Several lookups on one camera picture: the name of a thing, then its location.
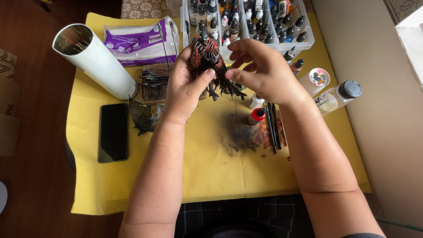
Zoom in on white window sill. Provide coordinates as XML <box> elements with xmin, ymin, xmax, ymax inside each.
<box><xmin>395</xmin><ymin>6</ymin><xmax>423</xmax><ymax>87</ymax></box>

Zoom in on white plastic pipe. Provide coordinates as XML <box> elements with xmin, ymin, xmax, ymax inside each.
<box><xmin>52</xmin><ymin>23</ymin><xmax>139</xmax><ymax>101</ymax></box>

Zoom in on red and black monster figurine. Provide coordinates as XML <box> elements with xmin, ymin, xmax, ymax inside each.
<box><xmin>190</xmin><ymin>30</ymin><xmax>248</xmax><ymax>102</ymax></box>

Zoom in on clear plastic organiser box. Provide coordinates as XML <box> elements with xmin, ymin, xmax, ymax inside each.
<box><xmin>180</xmin><ymin>0</ymin><xmax>315</xmax><ymax>61</ymax></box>

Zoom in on metal clip stick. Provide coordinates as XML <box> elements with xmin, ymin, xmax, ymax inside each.
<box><xmin>169</xmin><ymin>20</ymin><xmax>179</xmax><ymax>57</ymax></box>
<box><xmin>157</xmin><ymin>22</ymin><xmax>171</xmax><ymax>71</ymax></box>

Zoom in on white paint-stained palette cup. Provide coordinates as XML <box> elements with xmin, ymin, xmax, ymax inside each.
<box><xmin>297</xmin><ymin>68</ymin><xmax>331</xmax><ymax>97</ymax></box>

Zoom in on brown cardboard box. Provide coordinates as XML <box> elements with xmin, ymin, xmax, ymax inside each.
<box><xmin>0</xmin><ymin>48</ymin><xmax>21</xmax><ymax>156</ymax></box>

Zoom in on corrugated cardboard block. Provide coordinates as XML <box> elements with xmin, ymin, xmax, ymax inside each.
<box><xmin>141</xmin><ymin>63</ymin><xmax>207</xmax><ymax>103</ymax></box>

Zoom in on black miniature wing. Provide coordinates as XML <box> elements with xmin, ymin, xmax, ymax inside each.
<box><xmin>128</xmin><ymin>95</ymin><xmax>164</xmax><ymax>137</ymax></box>

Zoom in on floral lace tablecloth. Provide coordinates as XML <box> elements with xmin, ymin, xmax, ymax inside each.
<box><xmin>120</xmin><ymin>0</ymin><xmax>183</xmax><ymax>20</ymax></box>

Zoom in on clear bottle with black cap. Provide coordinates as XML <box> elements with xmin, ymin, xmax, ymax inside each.
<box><xmin>314</xmin><ymin>80</ymin><xmax>363</xmax><ymax>116</ymax></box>

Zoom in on black smartphone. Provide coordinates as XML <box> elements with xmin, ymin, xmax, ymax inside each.
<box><xmin>97</xmin><ymin>103</ymin><xmax>129</xmax><ymax>164</ymax></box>

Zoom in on white dropper bottle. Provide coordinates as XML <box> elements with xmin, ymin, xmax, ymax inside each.
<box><xmin>248</xmin><ymin>93</ymin><xmax>265</xmax><ymax>110</ymax></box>

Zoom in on group of dropper paint bottles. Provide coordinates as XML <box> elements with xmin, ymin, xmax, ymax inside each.
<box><xmin>188</xmin><ymin>0</ymin><xmax>308</xmax><ymax>47</ymax></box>

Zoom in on person's right hand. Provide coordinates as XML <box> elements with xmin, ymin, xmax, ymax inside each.
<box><xmin>225</xmin><ymin>39</ymin><xmax>303</xmax><ymax>107</ymax></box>

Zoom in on black paint brush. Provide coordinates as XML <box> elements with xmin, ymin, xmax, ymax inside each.
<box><xmin>268</xmin><ymin>102</ymin><xmax>279</xmax><ymax>147</ymax></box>
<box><xmin>272</xmin><ymin>103</ymin><xmax>282</xmax><ymax>150</ymax></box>
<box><xmin>264</xmin><ymin>102</ymin><xmax>277</xmax><ymax>154</ymax></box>

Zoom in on green cable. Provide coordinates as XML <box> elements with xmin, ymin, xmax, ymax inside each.
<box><xmin>375</xmin><ymin>216</ymin><xmax>423</xmax><ymax>232</ymax></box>

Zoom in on brown dropper paint bottle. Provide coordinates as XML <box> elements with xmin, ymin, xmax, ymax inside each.
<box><xmin>290</xmin><ymin>58</ymin><xmax>305</xmax><ymax>74</ymax></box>

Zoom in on leaf pattern curtain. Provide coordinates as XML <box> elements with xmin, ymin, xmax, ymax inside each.
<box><xmin>383</xmin><ymin>0</ymin><xmax>423</xmax><ymax>24</ymax></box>

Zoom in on person's left hand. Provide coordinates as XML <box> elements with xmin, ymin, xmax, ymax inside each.
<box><xmin>162</xmin><ymin>44</ymin><xmax>217</xmax><ymax>124</ymax></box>

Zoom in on tissue pack with purple label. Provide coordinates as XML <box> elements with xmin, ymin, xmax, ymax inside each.
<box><xmin>103</xmin><ymin>15</ymin><xmax>181</xmax><ymax>67</ymax></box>

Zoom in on grey dropper paint bottle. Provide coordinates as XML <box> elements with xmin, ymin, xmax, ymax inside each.
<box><xmin>283</xmin><ymin>46</ymin><xmax>297</xmax><ymax>64</ymax></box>

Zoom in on dark plaid shorts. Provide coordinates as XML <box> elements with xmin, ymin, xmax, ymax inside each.
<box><xmin>174</xmin><ymin>194</ymin><xmax>315</xmax><ymax>238</ymax></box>

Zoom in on yellow paper sheet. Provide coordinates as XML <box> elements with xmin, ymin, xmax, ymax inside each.
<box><xmin>66</xmin><ymin>13</ymin><xmax>371</xmax><ymax>216</ymax></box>

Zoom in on black spiky miniature parts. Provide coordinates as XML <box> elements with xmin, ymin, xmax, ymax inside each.
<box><xmin>138</xmin><ymin>70</ymin><xmax>170</xmax><ymax>88</ymax></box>

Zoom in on red dropper paint bottle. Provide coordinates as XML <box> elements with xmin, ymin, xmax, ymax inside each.
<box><xmin>247</xmin><ymin>107</ymin><xmax>267</xmax><ymax>126</ymax></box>

